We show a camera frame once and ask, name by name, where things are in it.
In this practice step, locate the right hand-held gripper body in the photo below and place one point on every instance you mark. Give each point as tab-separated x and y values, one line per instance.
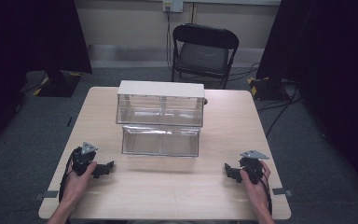
251	166

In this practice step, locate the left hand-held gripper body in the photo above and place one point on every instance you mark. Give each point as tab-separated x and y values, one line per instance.
82	161

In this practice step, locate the person's right hand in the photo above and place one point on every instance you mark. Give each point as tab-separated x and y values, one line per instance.
256	193

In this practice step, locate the person's left hand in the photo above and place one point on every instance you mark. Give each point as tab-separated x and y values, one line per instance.
76	186

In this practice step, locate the grey tape strip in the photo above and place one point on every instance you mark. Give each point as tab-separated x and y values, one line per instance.
48	194
282	191

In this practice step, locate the clear plastic drawer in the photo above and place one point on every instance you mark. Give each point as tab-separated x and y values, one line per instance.
160	141

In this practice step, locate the black stand base yellow stripes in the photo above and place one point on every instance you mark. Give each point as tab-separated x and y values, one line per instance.
268	88
57	84

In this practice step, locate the clear drawer cabinet white top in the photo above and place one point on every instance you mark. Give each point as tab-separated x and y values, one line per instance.
160	99

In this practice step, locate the black folding chair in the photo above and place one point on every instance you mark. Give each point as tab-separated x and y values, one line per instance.
203	53

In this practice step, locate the dark curtain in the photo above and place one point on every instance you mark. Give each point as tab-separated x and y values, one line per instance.
332	62
28	40

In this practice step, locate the white wall outlet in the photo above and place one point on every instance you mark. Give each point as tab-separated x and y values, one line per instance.
172	5

